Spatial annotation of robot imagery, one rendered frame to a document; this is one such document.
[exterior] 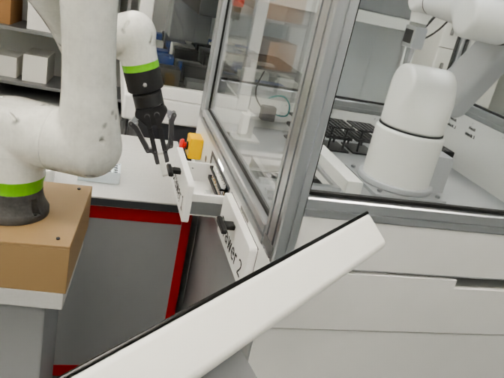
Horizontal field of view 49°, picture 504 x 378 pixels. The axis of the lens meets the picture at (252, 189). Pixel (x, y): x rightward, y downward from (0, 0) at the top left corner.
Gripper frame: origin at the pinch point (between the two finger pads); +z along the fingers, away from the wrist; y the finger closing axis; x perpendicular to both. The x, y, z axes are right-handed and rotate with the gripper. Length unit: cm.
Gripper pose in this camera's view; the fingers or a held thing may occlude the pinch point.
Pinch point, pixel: (162, 163)
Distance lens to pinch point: 151.5
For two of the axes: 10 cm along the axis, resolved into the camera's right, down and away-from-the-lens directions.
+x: 2.2, 4.0, -8.9
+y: -9.7, 2.2, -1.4
